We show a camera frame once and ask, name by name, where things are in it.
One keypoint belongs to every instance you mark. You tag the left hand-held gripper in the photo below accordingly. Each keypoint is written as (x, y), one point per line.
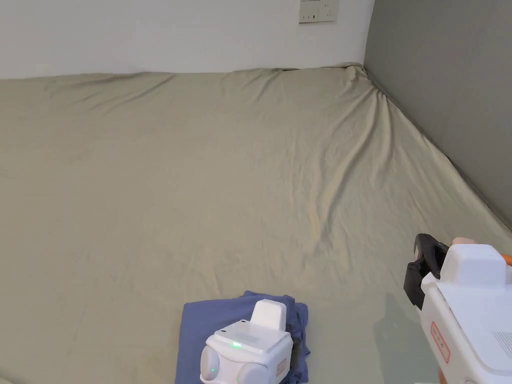
(248, 352)

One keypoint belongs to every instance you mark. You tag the white wall socket panel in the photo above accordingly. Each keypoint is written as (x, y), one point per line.
(318, 11)

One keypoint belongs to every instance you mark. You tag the blue garment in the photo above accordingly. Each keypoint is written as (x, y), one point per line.
(200, 324)

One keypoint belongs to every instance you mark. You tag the bed with beige sheet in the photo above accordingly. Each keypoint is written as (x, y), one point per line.
(200, 168)

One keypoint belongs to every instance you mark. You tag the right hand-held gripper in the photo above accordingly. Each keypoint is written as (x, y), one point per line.
(472, 312)

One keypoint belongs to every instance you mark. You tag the person's right hand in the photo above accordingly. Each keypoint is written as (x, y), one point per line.
(464, 240)

